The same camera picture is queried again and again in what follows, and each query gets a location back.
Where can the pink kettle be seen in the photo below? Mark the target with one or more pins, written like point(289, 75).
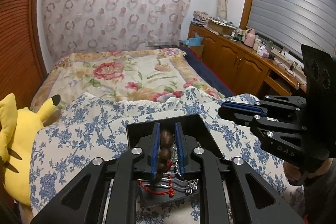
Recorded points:
point(250, 38)

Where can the cardboard box on cabinet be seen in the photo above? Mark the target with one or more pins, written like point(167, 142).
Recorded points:
point(220, 27)

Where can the black jewelry box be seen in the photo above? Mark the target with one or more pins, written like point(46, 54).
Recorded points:
point(170, 167)

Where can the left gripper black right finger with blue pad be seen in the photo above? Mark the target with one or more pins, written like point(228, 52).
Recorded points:
point(230, 190)

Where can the wooden louvered door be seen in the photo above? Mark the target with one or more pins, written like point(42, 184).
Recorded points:
point(22, 67)

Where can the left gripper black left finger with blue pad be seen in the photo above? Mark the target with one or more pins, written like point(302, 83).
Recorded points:
point(105, 190)

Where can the wooden cabinet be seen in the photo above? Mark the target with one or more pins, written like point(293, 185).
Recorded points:
point(242, 70)

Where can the grey window blind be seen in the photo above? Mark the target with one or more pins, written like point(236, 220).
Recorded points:
point(293, 23)

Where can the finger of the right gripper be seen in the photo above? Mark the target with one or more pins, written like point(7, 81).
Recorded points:
point(241, 116)
point(257, 105)

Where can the floral bed blanket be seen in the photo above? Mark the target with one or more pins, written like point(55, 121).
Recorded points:
point(153, 75)

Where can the circle patterned curtain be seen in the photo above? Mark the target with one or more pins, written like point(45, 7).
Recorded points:
point(81, 26)

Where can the blue plastic bag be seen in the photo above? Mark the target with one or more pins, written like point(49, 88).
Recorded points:
point(193, 42)

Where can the yellow Pikachu plush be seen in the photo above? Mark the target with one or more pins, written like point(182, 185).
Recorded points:
point(18, 130)

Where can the right hand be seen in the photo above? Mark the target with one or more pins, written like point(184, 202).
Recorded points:
point(292, 172)

